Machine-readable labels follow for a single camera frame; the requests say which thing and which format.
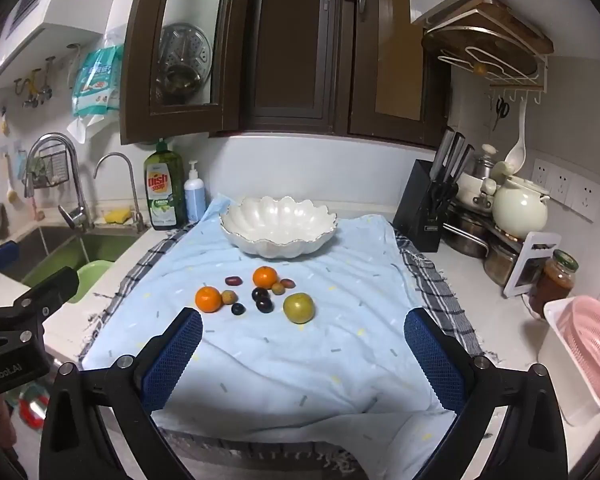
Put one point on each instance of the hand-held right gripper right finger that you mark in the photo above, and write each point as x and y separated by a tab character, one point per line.
432	360

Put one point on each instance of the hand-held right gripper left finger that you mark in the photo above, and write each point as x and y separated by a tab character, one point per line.
177	360

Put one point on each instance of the orange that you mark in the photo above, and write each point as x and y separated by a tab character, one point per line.
265	276
208	299

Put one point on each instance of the dark purple grape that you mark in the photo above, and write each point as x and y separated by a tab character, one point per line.
265	304
238	309
260	294

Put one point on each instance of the brown longan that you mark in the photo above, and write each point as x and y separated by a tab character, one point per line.
278	288
228	298

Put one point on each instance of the red grape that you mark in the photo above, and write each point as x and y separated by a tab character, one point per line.
233	280
286	283

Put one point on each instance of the green round fruit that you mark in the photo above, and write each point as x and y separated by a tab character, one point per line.
298	308

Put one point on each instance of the white scalloped bowl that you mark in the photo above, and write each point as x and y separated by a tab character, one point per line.
280	240

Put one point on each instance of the steel sink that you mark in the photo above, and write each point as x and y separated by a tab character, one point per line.
55	245

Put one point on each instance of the green plastic basin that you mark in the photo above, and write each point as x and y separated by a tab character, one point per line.
92	280

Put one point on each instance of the grey checked cloth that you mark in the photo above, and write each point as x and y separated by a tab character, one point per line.
430	275

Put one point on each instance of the tall spring steel faucet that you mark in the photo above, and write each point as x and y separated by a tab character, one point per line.
75	195

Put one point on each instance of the yellow sponge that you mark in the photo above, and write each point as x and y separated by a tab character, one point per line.
117	216

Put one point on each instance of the glass lidded pot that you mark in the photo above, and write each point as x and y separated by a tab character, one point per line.
500	262

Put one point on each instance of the pink colander basket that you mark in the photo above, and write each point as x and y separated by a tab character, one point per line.
560	360

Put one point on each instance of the light blue towel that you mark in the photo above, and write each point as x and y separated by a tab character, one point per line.
305	370

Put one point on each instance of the steel cooking pot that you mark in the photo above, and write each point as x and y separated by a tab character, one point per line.
467	235

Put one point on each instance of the slim steel faucet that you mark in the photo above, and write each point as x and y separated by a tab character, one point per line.
130	180

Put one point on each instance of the red sauce jar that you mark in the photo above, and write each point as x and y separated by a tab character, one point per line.
552	282

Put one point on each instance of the black knife block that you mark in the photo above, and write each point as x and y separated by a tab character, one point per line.
415	210

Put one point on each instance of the green dish soap bottle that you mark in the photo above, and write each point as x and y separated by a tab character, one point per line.
164	195

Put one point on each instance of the blue pump bottle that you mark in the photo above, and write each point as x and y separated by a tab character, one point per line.
195	200

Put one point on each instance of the black kitchen scissors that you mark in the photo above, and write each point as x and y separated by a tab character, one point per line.
441	197

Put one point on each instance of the pink plastic basket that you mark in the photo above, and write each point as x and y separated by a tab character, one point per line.
597	345

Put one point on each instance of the white grater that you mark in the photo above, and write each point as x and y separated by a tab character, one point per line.
547	240

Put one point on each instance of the cream ceramic pot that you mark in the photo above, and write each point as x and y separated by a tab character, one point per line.
520	207

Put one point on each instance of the white lidded pot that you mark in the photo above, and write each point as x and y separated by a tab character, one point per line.
477	180

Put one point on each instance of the hanging plastic bag pack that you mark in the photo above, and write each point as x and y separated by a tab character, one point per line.
97	85

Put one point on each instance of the white ladle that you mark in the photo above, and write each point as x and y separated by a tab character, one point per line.
517	147

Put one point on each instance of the hanging black scissors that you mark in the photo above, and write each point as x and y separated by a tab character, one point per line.
501	110

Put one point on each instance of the white range hood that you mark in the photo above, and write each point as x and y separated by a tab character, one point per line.
55	5

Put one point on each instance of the round wooden cutting board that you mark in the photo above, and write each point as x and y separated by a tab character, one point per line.
460	42

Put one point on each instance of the rectangular wooden cutting board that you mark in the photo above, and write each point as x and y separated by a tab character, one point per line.
520	25

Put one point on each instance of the wall hooks with utensils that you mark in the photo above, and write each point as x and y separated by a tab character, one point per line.
32	87

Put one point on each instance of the white wall outlet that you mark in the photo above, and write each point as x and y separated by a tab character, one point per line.
577	192
542	174

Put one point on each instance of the dark brown window frame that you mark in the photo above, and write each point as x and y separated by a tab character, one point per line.
290	50

